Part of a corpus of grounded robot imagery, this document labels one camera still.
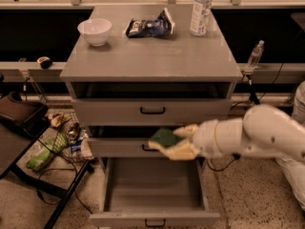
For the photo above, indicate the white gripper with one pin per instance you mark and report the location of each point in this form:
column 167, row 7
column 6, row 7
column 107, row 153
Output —
column 205, row 138

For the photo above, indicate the green and yellow sponge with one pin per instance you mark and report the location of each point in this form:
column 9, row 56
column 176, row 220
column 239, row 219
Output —
column 163, row 138

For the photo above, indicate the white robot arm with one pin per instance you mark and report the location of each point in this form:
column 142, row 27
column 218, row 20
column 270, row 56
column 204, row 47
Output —
column 263, row 131

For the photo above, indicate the bottom grey drawer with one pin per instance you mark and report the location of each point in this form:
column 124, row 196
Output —
column 153, row 192

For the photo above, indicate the grey drawer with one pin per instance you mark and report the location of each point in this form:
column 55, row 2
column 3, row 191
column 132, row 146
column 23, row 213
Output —
column 150, row 103
column 153, row 192
column 124, row 141

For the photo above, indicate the grey drawer cabinet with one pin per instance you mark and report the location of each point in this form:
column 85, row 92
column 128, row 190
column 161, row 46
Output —
column 180, row 57

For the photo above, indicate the middle grey drawer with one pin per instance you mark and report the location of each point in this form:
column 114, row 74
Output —
column 124, row 141

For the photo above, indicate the top grey drawer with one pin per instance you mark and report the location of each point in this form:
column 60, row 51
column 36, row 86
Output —
column 150, row 103

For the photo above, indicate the black tripod stand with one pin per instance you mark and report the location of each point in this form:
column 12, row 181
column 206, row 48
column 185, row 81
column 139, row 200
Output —
column 253, row 97

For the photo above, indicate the small water bottle on ledge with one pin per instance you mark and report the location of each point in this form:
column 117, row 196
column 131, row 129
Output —
column 255, row 56

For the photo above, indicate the dark blue chip bag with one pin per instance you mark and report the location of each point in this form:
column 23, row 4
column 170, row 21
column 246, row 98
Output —
column 162, row 26

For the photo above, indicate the green snack bag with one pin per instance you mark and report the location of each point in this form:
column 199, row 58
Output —
column 47, row 152

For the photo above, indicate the clear water bottle on cabinet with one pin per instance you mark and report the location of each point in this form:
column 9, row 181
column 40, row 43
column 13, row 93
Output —
column 200, row 17

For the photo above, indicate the white bowl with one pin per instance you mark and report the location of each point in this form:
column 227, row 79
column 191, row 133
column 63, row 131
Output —
column 95, row 31

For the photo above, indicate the black tape measure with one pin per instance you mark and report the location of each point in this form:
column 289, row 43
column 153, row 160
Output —
column 44, row 62

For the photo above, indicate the black side table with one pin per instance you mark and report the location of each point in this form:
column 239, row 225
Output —
column 22, row 124

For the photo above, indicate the wire basket with items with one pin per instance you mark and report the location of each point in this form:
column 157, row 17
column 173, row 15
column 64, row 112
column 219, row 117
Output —
column 71, row 138

